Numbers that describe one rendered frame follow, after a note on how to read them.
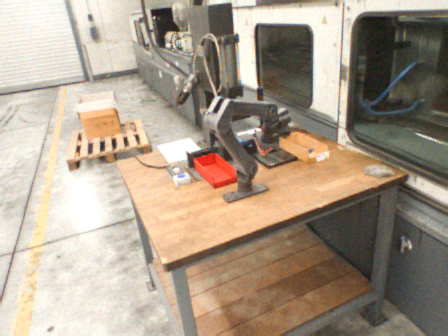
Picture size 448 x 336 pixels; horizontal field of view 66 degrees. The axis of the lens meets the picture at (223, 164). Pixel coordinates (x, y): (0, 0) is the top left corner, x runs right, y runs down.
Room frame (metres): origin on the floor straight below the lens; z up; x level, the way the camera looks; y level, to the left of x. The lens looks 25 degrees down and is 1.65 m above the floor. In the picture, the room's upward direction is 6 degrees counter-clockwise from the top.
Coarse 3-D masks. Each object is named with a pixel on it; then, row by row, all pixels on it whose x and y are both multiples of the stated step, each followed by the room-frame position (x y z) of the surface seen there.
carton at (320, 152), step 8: (288, 136) 1.75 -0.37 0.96; (296, 136) 1.77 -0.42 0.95; (304, 136) 1.71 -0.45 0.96; (280, 144) 1.72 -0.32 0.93; (288, 144) 1.65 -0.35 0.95; (304, 144) 1.71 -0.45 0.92; (312, 144) 1.65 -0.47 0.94; (320, 144) 1.59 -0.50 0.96; (296, 152) 1.59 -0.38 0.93; (304, 152) 1.53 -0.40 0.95; (312, 152) 1.63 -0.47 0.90; (320, 152) 1.59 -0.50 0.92; (328, 152) 1.55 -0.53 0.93; (304, 160) 1.53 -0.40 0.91; (312, 160) 1.51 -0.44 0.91
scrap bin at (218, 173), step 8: (200, 160) 1.59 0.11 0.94; (208, 160) 1.61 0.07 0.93; (216, 160) 1.61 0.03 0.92; (224, 160) 1.52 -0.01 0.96; (200, 168) 1.50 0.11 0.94; (208, 168) 1.57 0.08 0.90; (216, 168) 1.56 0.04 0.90; (224, 168) 1.52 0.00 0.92; (232, 168) 1.43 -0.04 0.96; (208, 176) 1.41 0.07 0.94; (216, 176) 1.47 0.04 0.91; (224, 176) 1.46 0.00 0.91; (232, 176) 1.44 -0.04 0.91; (216, 184) 1.36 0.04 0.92; (224, 184) 1.37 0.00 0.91
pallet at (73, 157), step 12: (132, 132) 4.59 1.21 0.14; (72, 144) 4.36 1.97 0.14; (84, 144) 4.31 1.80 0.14; (96, 144) 4.26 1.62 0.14; (108, 144) 4.21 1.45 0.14; (120, 144) 4.16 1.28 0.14; (132, 144) 4.11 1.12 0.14; (144, 144) 4.07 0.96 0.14; (72, 156) 3.92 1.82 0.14; (84, 156) 3.87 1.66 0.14; (96, 156) 3.91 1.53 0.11; (108, 156) 3.95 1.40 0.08; (72, 168) 3.83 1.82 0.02
